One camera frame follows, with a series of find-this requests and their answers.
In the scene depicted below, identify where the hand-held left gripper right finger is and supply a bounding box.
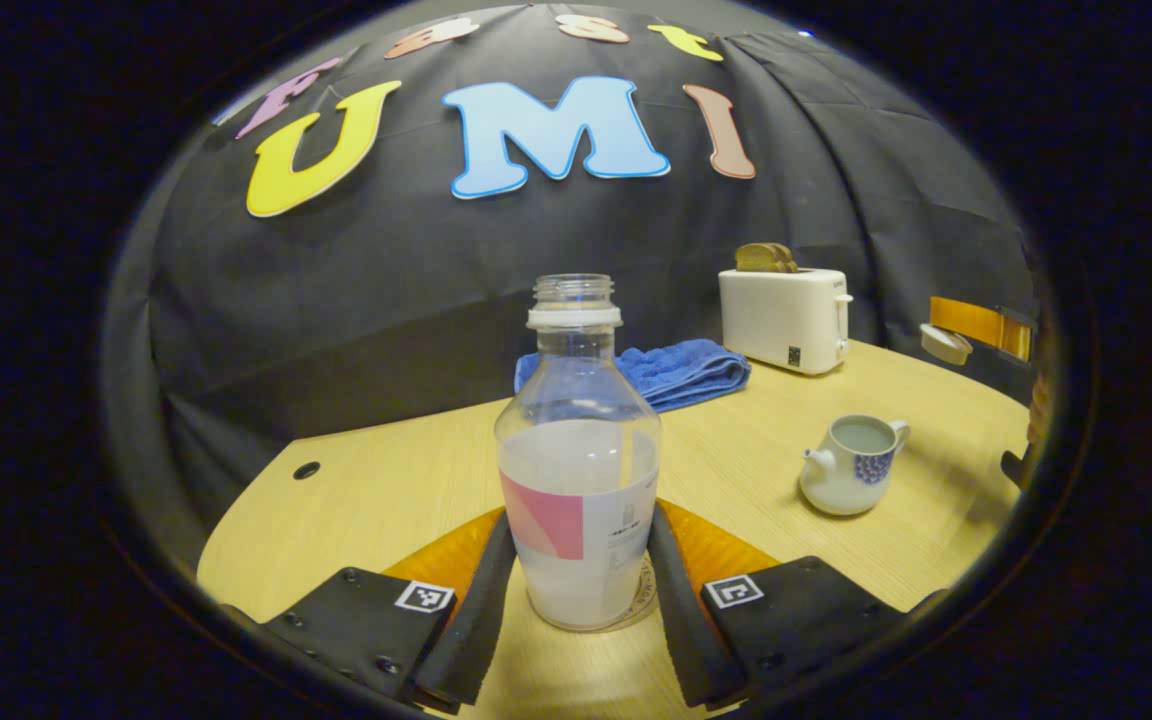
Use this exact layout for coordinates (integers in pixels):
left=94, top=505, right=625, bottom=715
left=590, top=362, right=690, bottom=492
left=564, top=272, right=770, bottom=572
left=646, top=498, right=947, bottom=711

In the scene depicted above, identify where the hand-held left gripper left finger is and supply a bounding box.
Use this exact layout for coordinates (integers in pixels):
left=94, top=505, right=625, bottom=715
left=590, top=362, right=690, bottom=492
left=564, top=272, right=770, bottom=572
left=221, top=510, right=519, bottom=716

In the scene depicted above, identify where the clear plastic water bottle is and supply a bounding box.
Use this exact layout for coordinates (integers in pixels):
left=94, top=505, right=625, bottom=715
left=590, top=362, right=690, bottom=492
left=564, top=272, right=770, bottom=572
left=494, top=273, right=663, bottom=633

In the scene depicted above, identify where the white toaster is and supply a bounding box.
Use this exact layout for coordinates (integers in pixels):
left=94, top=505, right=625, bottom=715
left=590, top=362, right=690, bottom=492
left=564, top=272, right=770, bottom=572
left=718, top=266, right=854, bottom=377

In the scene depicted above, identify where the folded blue towel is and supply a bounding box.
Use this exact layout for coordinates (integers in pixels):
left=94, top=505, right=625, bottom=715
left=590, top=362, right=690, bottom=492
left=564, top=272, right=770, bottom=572
left=514, top=338, right=753, bottom=414

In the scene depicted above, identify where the black backdrop cloth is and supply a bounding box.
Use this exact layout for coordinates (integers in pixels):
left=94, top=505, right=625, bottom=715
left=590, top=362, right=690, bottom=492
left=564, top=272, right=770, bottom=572
left=101, top=5, right=1042, bottom=521

